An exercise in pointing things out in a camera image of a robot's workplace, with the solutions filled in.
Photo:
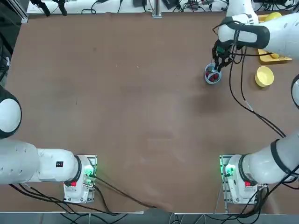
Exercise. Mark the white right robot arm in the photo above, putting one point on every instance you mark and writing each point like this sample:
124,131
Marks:
280,35

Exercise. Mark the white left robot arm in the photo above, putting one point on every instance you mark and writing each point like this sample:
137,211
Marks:
18,163

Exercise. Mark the yellow-green apple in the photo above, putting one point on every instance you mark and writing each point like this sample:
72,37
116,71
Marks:
274,16

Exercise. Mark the aluminium post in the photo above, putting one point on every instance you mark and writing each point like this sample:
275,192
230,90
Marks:
157,9

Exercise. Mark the yellow tray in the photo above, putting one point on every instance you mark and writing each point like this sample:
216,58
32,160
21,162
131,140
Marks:
266,60

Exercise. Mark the black power adapter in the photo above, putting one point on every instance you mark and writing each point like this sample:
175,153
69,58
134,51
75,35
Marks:
170,4
139,2

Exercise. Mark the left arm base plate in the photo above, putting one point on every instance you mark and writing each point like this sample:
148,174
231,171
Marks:
94,161

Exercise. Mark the aluminium frame rail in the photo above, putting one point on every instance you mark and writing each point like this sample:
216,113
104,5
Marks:
22,14

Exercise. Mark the yellow bowl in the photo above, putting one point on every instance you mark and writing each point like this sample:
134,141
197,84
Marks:
264,77

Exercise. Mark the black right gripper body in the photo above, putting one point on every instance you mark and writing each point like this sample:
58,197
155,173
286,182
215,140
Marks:
225,53

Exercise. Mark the light blue spoon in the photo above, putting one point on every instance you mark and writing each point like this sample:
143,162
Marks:
213,73

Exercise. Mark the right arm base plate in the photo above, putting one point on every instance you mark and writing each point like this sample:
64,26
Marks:
222,196

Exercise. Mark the yellow banana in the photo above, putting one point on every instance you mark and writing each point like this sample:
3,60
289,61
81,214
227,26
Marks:
275,56

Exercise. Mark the blue bowl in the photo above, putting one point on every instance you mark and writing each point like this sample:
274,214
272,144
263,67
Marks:
206,78

